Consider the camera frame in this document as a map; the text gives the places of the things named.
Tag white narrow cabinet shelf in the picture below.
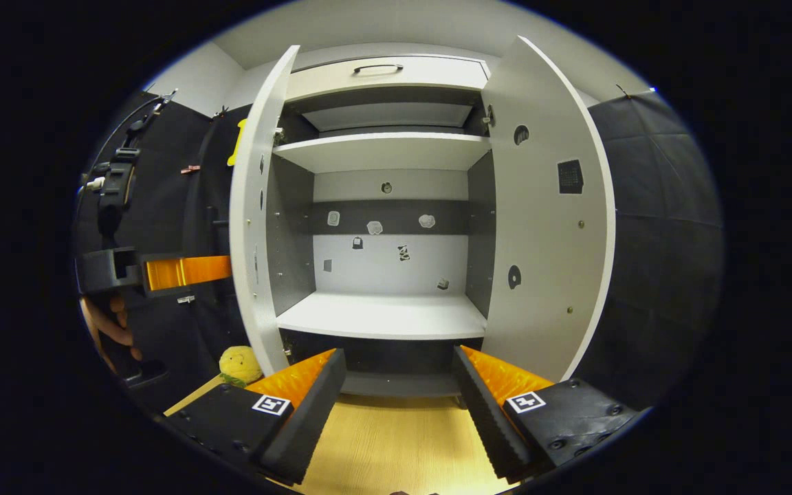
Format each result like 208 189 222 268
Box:
272 131 492 173

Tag beige cabinet drawer front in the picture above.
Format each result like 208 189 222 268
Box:
285 54 492 103

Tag beige cabinet door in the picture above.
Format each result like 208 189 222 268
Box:
229 44 301 378
479 35 617 384

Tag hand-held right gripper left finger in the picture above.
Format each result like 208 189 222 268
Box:
155 347 349 487

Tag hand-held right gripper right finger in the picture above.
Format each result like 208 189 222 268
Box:
451 345 645 485

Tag white deep cabinet shelf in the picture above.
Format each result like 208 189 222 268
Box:
275 289 489 342

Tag black backdrop cloth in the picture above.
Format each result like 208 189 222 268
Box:
73 86 724 413

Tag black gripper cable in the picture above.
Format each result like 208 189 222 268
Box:
85 88 179 181

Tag yellow plush toy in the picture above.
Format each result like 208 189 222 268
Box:
219 345 264 388

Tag beige double-door shoe cabinet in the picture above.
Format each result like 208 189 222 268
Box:
229 34 617 400

